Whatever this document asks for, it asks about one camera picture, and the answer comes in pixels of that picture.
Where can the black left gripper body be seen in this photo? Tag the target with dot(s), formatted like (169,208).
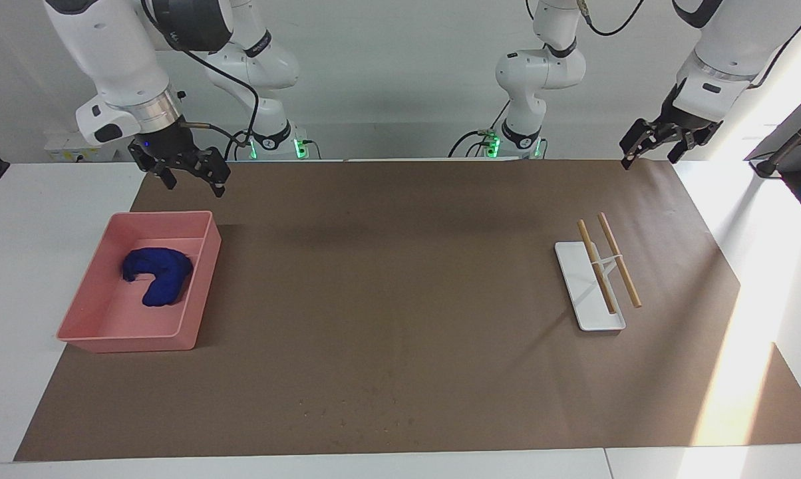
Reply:
(673,123)

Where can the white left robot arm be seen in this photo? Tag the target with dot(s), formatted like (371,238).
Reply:
(740,40)

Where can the wooden rack rod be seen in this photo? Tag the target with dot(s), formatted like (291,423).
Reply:
(600,276)
(620,263)

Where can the blue towel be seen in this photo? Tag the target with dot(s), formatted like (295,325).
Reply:
(161,276)

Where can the white rectangular tray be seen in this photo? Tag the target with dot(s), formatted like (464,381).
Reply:
(590,306)

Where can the brown paper table mat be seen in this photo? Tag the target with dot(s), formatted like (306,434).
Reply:
(387,279)

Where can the pink plastic bin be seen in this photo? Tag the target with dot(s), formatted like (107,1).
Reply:
(108,326)

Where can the dark grey monitor panel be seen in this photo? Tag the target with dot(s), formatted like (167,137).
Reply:
(796,136)

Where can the white wall socket box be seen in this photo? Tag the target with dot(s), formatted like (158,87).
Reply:
(64,148)

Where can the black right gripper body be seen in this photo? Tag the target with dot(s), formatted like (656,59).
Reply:
(177,150)

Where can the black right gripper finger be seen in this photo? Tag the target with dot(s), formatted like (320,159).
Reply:
(221,181)
(165,177)

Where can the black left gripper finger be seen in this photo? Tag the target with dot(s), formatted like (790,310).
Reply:
(629,154)
(677,150)

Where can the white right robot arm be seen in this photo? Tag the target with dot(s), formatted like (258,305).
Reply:
(108,53)

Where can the green lit base connector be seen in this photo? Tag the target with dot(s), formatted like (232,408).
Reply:
(300,148)
(490,146)

